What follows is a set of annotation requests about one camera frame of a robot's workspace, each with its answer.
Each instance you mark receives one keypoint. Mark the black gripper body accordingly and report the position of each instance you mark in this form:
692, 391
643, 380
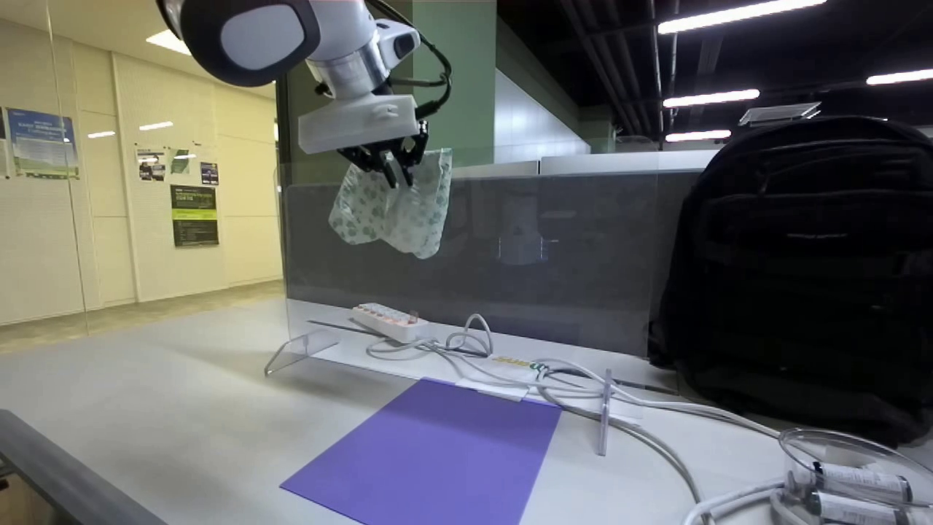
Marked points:
366, 156

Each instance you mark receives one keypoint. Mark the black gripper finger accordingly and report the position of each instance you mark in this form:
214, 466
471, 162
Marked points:
418, 154
393, 170

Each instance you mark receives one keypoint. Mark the white dotted kitchen towel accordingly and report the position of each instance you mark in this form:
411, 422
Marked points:
393, 209

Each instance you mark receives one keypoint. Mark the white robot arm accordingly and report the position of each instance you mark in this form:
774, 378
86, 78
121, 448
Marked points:
281, 38

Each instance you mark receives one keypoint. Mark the clear acrylic screen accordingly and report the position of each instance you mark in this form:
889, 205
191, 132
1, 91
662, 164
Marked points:
466, 264

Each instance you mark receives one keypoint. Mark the white power strip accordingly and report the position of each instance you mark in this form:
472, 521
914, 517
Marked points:
386, 323

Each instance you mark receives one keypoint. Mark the grey office partition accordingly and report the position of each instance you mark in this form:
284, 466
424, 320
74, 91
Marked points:
593, 244

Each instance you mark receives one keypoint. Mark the ceiling light strip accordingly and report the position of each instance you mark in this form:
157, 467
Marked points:
898, 78
698, 136
739, 16
711, 98

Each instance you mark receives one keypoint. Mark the purple paper sheet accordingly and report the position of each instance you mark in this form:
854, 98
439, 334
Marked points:
439, 457

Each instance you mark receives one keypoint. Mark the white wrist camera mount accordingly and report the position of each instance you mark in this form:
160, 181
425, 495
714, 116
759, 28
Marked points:
354, 120

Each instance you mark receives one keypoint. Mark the small wall notice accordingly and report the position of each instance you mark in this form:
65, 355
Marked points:
150, 164
208, 172
180, 162

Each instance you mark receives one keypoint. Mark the dark wall sign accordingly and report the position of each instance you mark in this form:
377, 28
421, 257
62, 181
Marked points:
194, 216

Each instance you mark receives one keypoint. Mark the blue wall poster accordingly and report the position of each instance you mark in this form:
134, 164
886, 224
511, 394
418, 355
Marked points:
42, 143

